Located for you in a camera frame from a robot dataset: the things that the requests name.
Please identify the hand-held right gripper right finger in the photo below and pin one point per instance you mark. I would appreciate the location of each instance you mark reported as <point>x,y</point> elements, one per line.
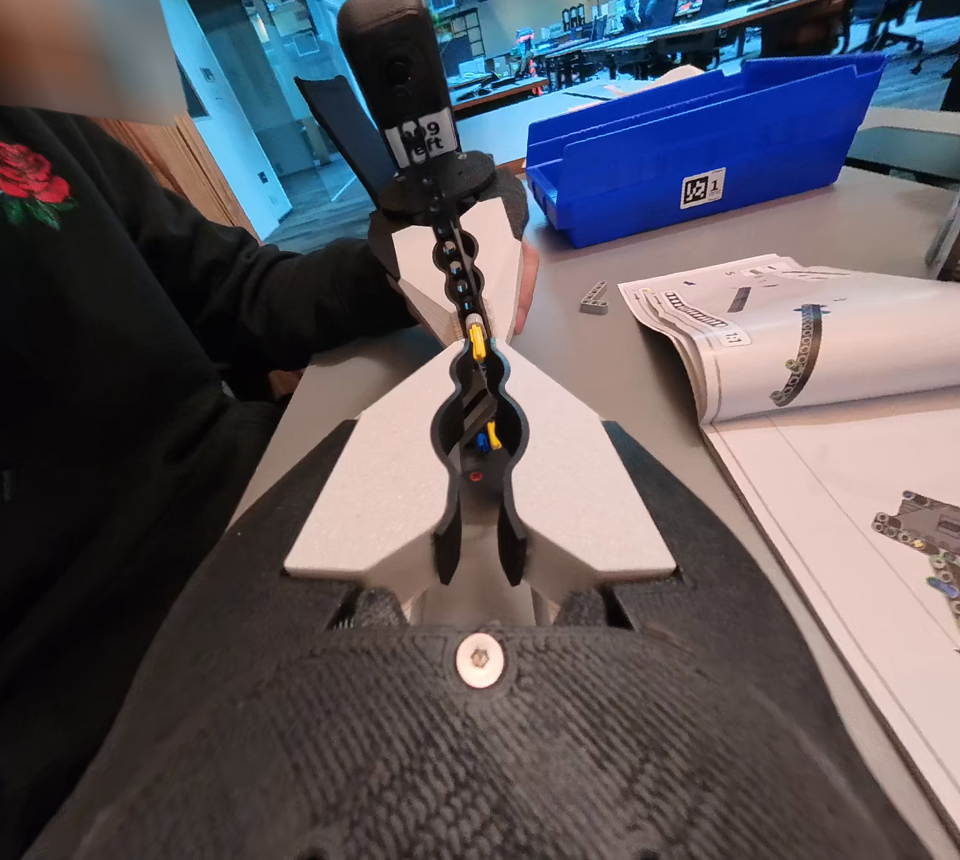
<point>592,500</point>

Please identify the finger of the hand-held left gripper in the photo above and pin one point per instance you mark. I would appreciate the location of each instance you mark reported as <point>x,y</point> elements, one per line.
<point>420,275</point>
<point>502,260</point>

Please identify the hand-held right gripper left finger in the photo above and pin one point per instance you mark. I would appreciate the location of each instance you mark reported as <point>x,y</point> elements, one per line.
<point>360,500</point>

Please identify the black toy beam assembly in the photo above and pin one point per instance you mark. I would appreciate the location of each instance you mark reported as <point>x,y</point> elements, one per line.
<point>457,267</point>

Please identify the yellow toy axle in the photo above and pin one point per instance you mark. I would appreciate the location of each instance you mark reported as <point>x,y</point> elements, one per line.
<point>477,344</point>

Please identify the person's left forearm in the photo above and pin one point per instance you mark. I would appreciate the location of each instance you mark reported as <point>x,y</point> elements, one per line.
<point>300,297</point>

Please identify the grey desk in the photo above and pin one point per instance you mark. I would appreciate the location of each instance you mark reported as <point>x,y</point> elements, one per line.
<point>637,380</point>

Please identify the person's left hand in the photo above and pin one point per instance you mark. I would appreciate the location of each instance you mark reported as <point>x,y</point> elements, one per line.
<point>529,282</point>

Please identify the black office chair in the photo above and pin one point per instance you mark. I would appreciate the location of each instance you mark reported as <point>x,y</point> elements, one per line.
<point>345,124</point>

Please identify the small grey angled toy beam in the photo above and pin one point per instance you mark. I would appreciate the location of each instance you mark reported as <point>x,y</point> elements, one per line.
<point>595,299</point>

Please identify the blue plastic bin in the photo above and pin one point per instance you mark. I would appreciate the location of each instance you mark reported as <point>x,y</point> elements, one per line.
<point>712,132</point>

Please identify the person in black sweatshirt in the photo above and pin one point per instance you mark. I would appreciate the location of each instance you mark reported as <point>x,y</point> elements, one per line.
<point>97,462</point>

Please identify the white instruction booklet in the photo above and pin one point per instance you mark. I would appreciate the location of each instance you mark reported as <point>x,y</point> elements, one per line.
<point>825,350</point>

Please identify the long wooden work table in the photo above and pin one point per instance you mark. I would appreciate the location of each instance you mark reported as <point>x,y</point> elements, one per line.
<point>720,19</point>

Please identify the grey table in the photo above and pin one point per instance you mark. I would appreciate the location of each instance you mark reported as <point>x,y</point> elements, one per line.
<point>907,139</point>

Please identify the black toy set box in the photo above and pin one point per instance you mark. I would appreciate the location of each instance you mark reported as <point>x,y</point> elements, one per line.
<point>949,244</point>

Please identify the black wall sign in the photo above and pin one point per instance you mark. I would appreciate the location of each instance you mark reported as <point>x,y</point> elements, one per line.
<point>193,94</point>

